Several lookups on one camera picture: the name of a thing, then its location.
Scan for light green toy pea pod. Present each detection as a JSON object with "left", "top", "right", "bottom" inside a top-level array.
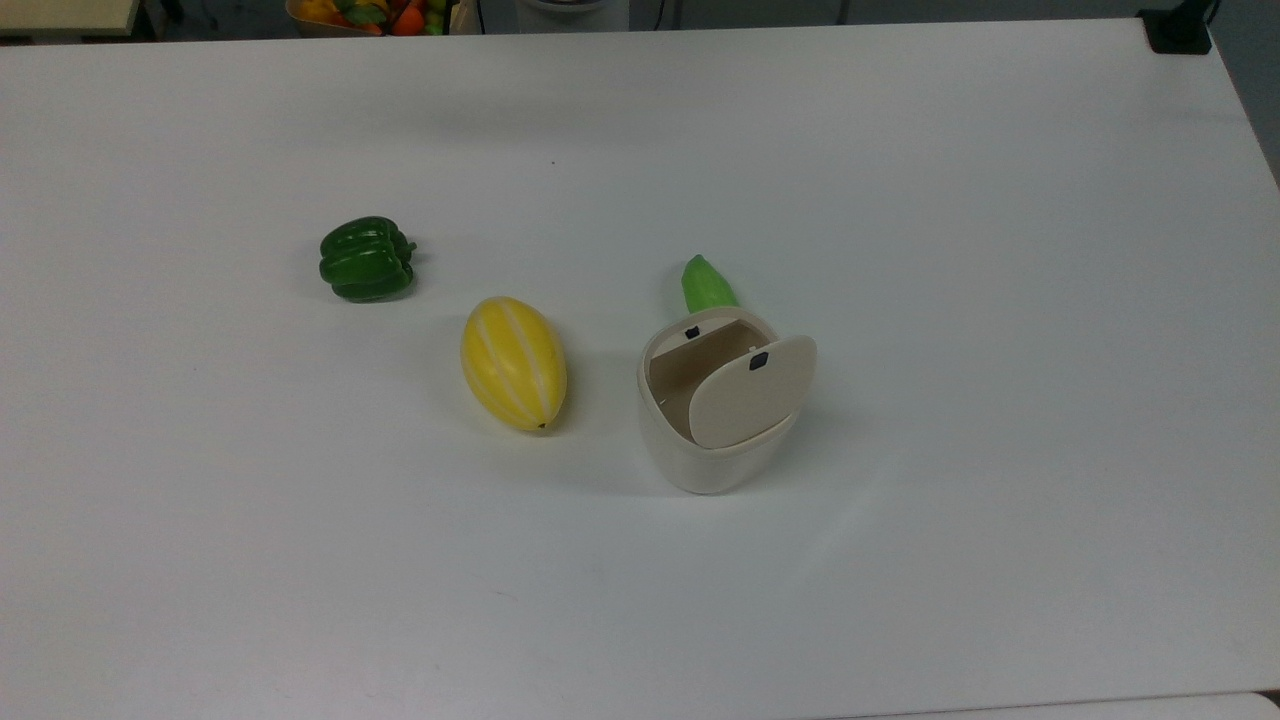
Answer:
[{"left": 682, "top": 254, "right": 741, "bottom": 315}]

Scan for light wooden desk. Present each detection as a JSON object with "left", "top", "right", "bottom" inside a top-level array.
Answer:
[{"left": 0, "top": 0, "right": 141, "bottom": 39}]

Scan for black camera stand clamp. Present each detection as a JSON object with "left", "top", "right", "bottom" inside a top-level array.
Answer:
[{"left": 1138, "top": 0, "right": 1216, "bottom": 56}]

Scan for beige desktop garbage bin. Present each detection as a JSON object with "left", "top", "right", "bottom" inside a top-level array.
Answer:
[{"left": 638, "top": 306, "right": 801, "bottom": 496}]

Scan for yellow striped toy melon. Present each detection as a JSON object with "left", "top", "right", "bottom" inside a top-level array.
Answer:
[{"left": 460, "top": 296, "right": 569, "bottom": 433}]

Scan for beige garbage bin lid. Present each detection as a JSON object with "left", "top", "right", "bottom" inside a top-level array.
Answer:
[{"left": 688, "top": 334, "right": 818, "bottom": 450}]

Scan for green toy bell pepper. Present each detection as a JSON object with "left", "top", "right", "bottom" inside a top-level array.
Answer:
[{"left": 319, "top": 216, "right": 418, "bottom": 303}]

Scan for basket of toy fruit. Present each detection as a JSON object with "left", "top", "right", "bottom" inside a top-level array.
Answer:
[{"left": 285, "top": 0, "right": 476, "bottom": 38}]

